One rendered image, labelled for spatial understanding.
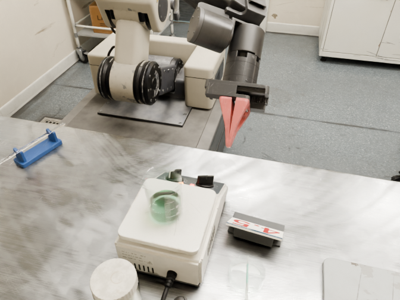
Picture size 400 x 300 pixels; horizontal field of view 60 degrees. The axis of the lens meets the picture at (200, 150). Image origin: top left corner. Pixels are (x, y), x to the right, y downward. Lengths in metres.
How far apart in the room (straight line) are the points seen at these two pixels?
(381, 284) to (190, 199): 0.31
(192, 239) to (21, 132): 0.55
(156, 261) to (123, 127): 1.05
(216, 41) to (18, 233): 0.46
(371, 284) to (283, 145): 1.49
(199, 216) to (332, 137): 1.70
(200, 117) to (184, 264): 1.10
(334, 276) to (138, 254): 0.29
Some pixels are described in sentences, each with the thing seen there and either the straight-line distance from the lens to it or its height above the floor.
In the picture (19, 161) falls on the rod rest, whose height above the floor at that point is 0.76.
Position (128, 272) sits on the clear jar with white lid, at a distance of 0.48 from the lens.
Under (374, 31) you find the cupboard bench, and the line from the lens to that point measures 2.94.
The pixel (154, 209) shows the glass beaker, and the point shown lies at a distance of 0.49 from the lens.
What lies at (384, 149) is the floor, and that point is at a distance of 2.19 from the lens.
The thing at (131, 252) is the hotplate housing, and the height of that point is 0.81.
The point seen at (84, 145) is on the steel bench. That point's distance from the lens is 0.81.
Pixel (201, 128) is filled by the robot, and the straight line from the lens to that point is 1.47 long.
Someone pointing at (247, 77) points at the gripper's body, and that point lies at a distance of 0.57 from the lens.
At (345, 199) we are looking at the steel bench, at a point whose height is 0.75.
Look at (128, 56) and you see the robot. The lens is 1.35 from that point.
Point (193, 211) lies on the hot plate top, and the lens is 0.52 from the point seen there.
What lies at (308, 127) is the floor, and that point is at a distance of 2.20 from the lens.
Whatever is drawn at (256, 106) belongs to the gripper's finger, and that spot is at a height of 0.92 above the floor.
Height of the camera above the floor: 1.24
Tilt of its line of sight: 40 degrees down
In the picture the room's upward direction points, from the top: straight up
